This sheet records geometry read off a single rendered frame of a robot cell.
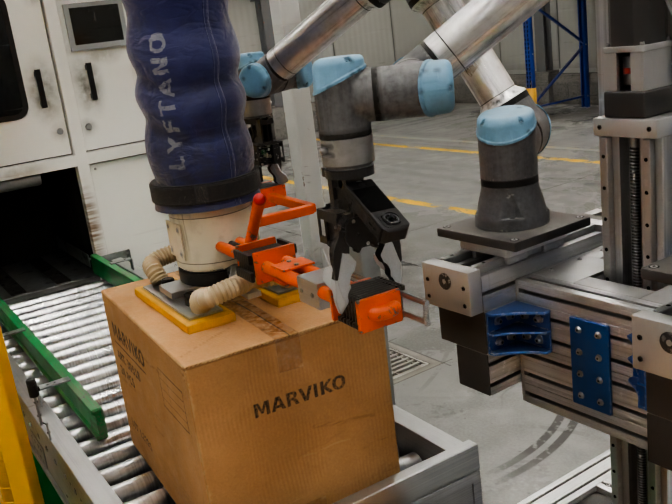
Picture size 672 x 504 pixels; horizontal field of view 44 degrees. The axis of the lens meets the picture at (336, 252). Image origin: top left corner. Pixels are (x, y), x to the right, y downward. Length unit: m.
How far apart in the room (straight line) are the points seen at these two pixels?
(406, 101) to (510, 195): 0.59
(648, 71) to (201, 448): 1.02
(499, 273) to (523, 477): 1.28
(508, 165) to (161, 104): 0.68
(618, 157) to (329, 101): 0.66
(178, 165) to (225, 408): 0.47
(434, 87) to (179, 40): 0.61
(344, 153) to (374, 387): 0.61
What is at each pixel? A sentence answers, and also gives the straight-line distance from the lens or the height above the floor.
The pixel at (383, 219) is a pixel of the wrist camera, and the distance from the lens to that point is 1.11.
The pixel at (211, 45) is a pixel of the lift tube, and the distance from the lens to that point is 1.60.
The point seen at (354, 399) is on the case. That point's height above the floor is 0.78.
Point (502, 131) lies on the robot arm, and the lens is 1.65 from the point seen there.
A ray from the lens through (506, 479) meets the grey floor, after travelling 2.81.
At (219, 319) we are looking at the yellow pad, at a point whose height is 0.96.
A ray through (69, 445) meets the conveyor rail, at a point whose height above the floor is 0.59.
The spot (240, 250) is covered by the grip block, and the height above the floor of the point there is 1.10.
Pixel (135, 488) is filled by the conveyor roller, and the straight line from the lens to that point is 1.96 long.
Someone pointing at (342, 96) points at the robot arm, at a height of 1.38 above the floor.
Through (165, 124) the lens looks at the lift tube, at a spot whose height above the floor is 1.33.
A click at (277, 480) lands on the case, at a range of 1.59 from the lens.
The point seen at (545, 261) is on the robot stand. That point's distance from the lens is 1.74.
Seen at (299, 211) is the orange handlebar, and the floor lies 1.08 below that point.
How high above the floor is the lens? 1.48
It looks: 16 degrees down
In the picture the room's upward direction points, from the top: 7 degrees counter-clockwise
